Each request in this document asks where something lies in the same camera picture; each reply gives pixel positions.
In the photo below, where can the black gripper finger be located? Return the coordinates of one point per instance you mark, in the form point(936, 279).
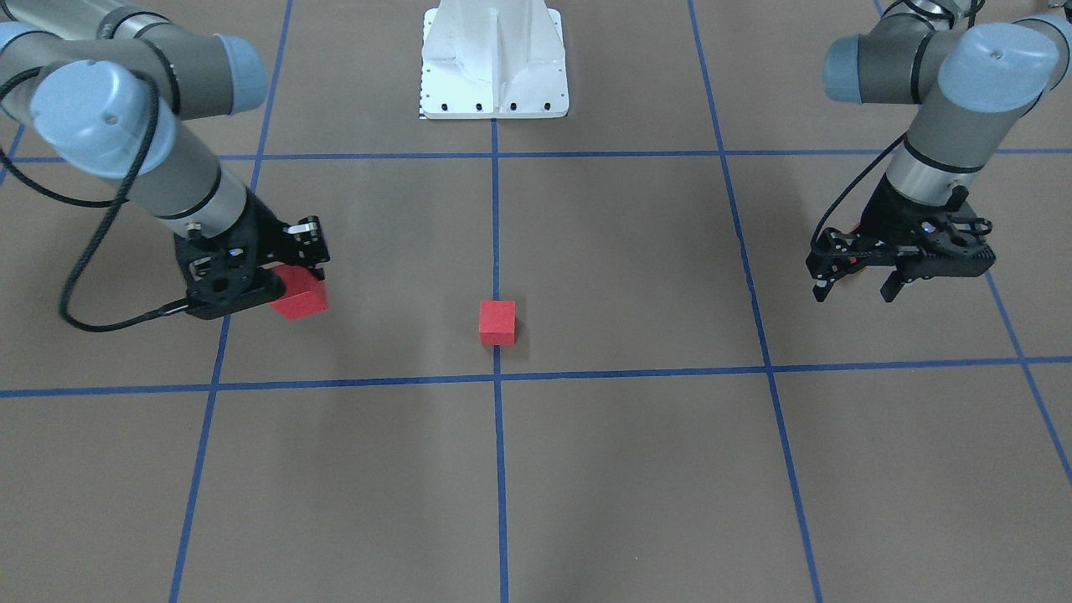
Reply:
point(893, 285)
point(823, 284)

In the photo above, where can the red cube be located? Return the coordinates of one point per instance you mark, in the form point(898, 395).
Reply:
point(304, 293)

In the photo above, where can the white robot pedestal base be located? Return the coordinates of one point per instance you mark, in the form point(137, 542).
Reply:
point(484, 60)

